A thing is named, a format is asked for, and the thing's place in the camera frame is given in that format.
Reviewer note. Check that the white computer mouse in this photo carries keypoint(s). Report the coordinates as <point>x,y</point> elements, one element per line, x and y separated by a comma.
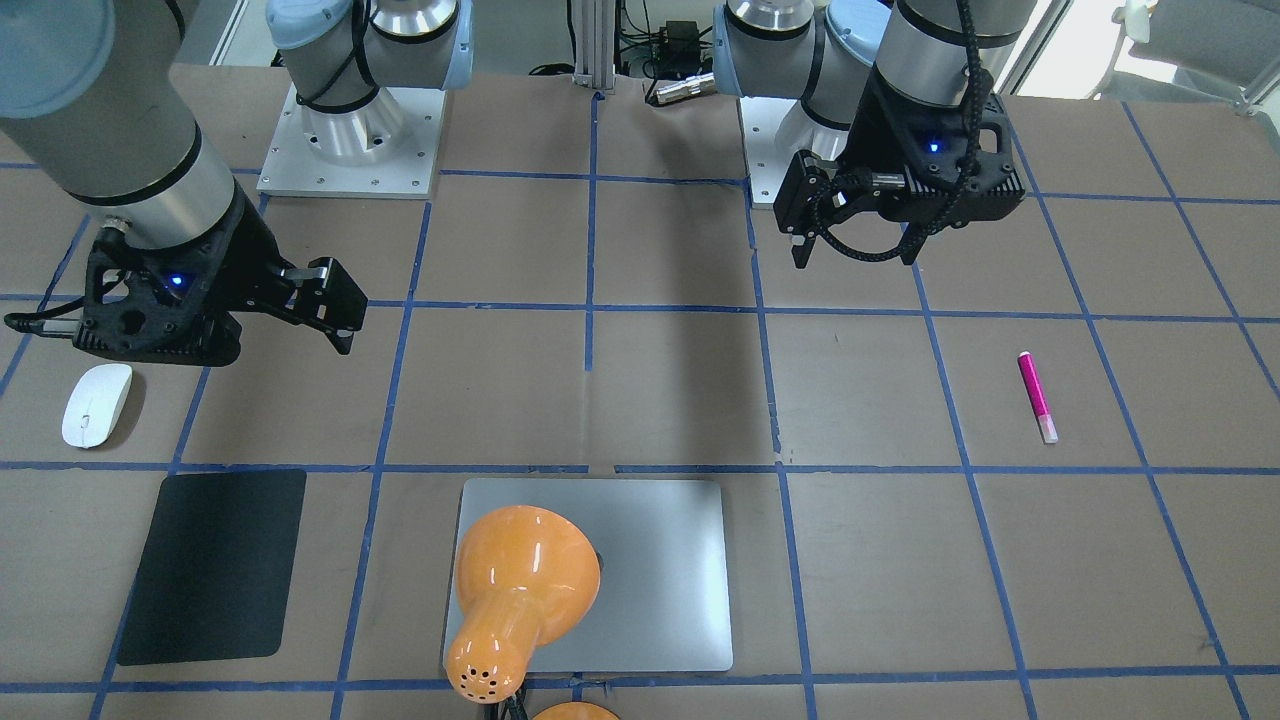
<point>95,405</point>

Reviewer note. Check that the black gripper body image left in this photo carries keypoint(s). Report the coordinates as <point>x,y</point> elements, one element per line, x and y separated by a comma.
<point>247,256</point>

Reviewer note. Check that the black electronics box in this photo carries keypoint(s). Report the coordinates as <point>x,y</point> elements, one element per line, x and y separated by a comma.
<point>678,48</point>

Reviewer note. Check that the pink pen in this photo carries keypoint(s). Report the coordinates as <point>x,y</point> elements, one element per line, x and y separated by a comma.
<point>1037,398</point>

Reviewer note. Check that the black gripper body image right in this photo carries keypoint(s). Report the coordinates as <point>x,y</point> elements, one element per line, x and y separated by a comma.
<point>872,128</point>

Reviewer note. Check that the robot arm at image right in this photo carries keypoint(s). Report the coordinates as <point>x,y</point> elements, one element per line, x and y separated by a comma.
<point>824,55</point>

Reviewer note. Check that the silver metal connector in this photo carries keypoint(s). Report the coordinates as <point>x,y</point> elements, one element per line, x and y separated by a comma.
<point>700,85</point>

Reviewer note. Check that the aluminium frame post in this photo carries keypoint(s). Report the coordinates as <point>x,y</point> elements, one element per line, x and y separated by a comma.
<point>594,32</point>

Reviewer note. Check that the orange desk lamp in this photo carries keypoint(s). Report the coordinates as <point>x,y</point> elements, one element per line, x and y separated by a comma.
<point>525,576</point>

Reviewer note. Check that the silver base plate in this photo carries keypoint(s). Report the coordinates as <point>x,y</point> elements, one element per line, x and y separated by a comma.
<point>386,150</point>
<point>773,129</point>

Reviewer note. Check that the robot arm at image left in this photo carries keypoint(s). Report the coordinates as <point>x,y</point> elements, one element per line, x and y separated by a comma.
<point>87,95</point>

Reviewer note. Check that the silver notebook laptop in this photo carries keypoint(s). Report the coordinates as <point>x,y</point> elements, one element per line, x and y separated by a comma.
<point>664,605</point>

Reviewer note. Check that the black mousepad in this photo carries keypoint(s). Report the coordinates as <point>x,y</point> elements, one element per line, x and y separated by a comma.
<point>215,573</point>

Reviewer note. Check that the grey chair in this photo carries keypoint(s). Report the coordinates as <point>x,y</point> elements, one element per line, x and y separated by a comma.
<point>1223,51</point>

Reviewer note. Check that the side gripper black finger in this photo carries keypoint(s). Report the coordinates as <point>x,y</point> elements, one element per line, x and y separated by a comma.
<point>804,205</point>
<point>329,300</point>

